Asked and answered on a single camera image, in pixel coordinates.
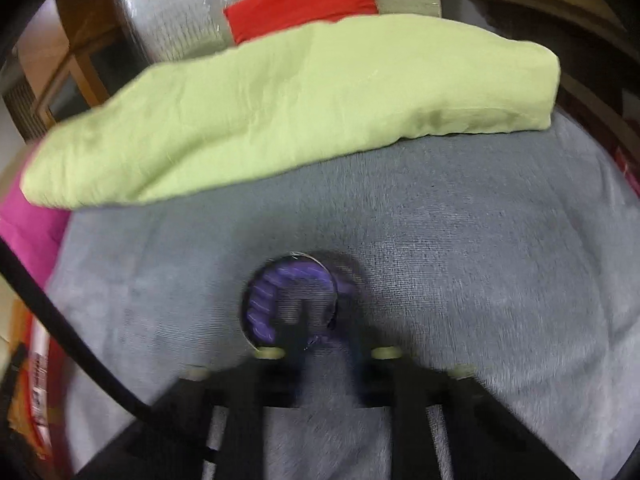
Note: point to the orange cardboard box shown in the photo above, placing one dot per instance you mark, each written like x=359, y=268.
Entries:
x=14, y=324

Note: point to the light green folded blanket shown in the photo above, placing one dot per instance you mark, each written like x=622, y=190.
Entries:
x=287, y=100

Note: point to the red jewelry box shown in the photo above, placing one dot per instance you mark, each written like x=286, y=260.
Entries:
x=46, y=388

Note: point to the wooden cabinet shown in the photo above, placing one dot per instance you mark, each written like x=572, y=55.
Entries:
x=75, y=54

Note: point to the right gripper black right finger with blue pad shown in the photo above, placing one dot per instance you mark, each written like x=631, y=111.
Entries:
x=484, y=439

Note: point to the red small pillow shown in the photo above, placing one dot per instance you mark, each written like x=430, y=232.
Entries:
x=252, y=19

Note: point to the magenta pink pillow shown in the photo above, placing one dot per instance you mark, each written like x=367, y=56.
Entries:
x=33, y=233

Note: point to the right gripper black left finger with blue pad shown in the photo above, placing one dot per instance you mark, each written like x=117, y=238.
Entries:
x=217, y=418

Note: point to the thin silver bangle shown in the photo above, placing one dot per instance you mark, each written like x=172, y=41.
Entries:
x=289, y=297

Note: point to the wooden shelf unit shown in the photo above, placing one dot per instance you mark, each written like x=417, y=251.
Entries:
x=599, y=58

